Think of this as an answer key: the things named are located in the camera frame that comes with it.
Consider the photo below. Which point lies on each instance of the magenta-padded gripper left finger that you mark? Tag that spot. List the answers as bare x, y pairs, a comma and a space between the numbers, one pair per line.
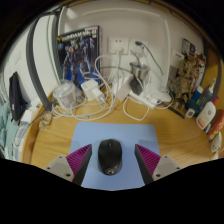
63, 165

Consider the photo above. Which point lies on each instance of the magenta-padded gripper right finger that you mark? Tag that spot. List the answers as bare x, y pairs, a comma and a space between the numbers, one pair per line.
163, 165

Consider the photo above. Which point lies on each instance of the black computer mouse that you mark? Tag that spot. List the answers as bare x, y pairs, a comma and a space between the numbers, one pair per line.
110, 156

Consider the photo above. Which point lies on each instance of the light blue mouse pad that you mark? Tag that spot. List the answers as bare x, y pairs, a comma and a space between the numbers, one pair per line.
116, 131

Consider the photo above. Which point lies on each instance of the small tan figurine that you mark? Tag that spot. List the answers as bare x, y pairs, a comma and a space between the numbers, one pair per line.
45, 120

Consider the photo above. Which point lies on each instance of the teal cloth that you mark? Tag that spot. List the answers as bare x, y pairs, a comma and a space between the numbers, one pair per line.
8, 130

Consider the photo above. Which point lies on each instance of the white red-capped lotion bottle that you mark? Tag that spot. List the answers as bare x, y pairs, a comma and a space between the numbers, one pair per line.
206, 115

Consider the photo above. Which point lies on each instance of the dark green box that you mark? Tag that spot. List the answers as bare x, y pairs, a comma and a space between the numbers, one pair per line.
192, 106

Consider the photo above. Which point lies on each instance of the white power strip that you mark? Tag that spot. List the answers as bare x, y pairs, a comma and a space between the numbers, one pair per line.
145, 99

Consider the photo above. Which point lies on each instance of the clear plastic jar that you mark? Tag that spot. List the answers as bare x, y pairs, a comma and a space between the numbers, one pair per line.
64, 94

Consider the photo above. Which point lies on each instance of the white plug charger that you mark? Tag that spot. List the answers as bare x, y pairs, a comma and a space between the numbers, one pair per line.
90, 89

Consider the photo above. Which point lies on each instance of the black hanging pouch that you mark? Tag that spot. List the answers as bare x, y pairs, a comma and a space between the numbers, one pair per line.
16, 96

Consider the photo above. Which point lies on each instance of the black adapter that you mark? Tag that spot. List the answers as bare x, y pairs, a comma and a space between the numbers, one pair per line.
136, 86

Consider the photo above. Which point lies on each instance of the dark white-nozzle spray bottle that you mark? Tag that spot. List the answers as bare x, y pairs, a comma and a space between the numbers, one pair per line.
208, 95

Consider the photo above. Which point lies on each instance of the white adapter block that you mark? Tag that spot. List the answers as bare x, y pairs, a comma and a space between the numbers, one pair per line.
123, 90

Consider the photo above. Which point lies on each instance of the brown tree figure toy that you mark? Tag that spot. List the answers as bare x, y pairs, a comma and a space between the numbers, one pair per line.
185, 80

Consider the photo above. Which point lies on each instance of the blue robot model box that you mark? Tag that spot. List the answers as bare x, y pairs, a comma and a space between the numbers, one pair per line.
80, 53

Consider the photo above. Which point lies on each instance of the grey metal desk frame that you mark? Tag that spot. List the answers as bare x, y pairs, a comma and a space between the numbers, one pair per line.
32, 60

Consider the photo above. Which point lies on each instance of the white blue-marked wall plate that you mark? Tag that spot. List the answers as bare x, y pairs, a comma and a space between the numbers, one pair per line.
176, 55

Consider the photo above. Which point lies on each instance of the white wall socket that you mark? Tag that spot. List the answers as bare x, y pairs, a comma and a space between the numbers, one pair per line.
117, 45
138, 48

